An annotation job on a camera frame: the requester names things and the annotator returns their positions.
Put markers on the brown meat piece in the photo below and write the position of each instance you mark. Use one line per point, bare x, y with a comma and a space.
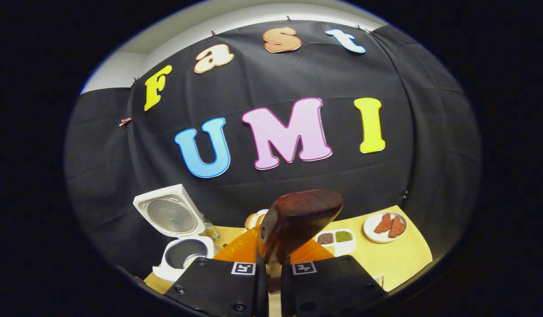
383, 223
397, 227

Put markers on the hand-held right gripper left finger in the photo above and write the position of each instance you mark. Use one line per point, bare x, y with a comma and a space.
218, 286

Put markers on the round white plate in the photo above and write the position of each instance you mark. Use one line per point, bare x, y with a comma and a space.
369, 233

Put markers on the toasted bread slice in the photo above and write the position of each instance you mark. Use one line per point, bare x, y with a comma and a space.
251, 221

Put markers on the dark wooden spoon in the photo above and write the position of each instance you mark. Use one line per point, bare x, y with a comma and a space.
298, 220

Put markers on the white rice cooker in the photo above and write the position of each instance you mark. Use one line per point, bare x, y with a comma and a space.
170, 215

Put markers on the small glass bottle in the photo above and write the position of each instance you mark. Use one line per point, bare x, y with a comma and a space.
211, 231

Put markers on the pink clothes peg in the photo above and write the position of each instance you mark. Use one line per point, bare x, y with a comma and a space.
125, 122

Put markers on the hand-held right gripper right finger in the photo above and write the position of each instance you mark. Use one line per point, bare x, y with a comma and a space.
328, 286

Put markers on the white divided dish of beans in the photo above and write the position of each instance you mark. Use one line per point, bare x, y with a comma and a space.
344, 247

